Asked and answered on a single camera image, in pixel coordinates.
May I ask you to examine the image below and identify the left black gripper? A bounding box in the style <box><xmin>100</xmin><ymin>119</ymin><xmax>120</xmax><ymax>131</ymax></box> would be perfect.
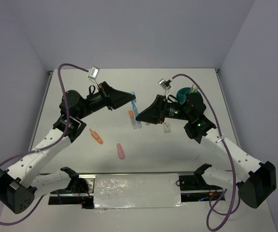
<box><xmin>76</xmin><ymin>81</ymin><xmax>136</xmax><ymax>120</ymax></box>

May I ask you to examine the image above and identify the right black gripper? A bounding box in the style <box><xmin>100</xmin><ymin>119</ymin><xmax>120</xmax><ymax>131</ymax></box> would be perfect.
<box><xmin>136</xmin><ymin>94</ymin><xmax>192</xmax><ymax>124</ymax></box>

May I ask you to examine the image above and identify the grey highlighter orange cap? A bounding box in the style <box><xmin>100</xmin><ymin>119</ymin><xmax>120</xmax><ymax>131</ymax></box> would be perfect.
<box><xmin>128</xmin><ymin>110</ymin><xmax>138</xmax><ymax>130</ymax></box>

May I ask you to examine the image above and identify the blue transparent highlighter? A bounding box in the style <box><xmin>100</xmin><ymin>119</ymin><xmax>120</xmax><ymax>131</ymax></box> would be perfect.
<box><xmin>132</xmin><ymin>101</ymin><xmax>142</xmax><ymax>129</ymax></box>

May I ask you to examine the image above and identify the orange transparent highlighter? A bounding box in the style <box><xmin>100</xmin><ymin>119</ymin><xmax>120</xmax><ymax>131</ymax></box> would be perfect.
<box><xmin>89</xmin><ymin>129</ymin><xmax>103</xmax><ymax>145</ymax></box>

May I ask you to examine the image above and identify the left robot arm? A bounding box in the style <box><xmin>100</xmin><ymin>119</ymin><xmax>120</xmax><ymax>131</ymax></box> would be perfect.
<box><xmin>0</xmin><ymin>82</ymin><xmax>136</xmax><ymax>214</ymax></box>

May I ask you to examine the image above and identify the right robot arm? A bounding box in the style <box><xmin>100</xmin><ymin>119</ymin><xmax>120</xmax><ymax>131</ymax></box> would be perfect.
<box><xmin>136</xmin><ymin>93</ymin><xmax>277</xmax><ymax>209</ymax></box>

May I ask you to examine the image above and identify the white eraser with label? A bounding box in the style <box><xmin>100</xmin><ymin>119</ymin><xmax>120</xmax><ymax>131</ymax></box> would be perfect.
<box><xmin>163</xmin><ymin>122</ymin><xmax>171</xmax><ymax>133</ymax></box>

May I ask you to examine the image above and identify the teal round organizer container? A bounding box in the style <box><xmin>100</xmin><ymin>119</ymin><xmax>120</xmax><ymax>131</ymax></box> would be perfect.
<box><xmin>176</xmin><ymin>87</ymin><xmax>191</xmax><ymax>104</ymax></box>

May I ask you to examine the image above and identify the silver foil sheet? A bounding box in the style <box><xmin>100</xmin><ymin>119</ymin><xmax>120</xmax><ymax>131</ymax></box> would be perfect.
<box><xmin>94</xmin><ymin>174</ymin><xmax>182</xmax><ymax>209</ymax></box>

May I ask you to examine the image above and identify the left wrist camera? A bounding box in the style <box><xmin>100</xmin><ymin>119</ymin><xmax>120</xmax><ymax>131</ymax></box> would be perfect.
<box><xmin>87</xmin><ymin>66</ymin><xmax>100</xmax><ymax>83</ymax></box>

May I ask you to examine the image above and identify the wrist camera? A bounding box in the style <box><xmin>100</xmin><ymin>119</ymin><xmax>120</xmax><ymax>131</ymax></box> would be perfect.
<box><xmin>158</xmin><ymin>79</ymin><xmax>172</xmax><ymax>97</ymax></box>
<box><xmin>87</xmin><ymin>66</ymin><xmax>100</xmax><ymax>83</ymax></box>

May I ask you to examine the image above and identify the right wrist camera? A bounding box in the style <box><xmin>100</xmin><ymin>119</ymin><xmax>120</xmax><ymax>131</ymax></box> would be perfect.
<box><xmin>158</xmin><ymin>79</ymin><xmax>172</xmax><ymax>97</ymax></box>

